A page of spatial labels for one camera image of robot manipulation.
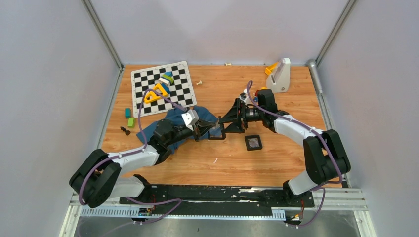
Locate black chess piece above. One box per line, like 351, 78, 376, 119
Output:
120, 126, 131, 136

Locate white wedge stand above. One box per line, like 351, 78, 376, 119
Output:
266, 58, 291, 93

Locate yellow plastic piece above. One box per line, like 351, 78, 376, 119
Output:
264, 62, 278, 75

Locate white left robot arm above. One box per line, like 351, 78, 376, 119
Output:
69, 119, 217, 208

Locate black square frame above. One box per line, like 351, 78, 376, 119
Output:
245, 135, 263, 151

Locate colourful toy train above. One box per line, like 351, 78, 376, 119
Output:
253, 87, 266, 102

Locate stacked colour blocks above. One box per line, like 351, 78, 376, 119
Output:
158, 72, 174, 93

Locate blue shirt garment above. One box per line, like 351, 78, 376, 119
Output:
136, 106, 218, 154

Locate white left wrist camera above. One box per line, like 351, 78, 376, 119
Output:
181, 109, 199, 131

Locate round metal brooch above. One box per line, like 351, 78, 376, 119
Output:
249, 138, 259, 148

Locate yellow triangle frame toy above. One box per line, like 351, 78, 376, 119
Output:
144, 83, 169, 104

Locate teal block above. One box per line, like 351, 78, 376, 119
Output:
124, 108, 132, 119

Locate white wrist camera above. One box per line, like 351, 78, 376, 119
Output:
181, 109, 199, 131
239, 89, 251, 104

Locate green block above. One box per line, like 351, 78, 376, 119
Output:
127, 117, 136, 128

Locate black wire cube frame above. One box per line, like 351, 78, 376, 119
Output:
207, 124, 226, 140

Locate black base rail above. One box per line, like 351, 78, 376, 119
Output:
138, 185, 314, 216

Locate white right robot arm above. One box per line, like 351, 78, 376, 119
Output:
219, 89, 351, 206

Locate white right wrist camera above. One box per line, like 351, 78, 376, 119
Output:
239, 89, 251, 104

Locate black white checkerboard sheet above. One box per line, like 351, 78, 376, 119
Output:
131, 61, 197, 118

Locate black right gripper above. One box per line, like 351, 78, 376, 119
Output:
219, 98, 264, 133

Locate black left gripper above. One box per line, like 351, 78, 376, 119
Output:
166, 118, 216, 147

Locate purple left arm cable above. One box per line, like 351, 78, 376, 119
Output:
78, 89, 189, 226

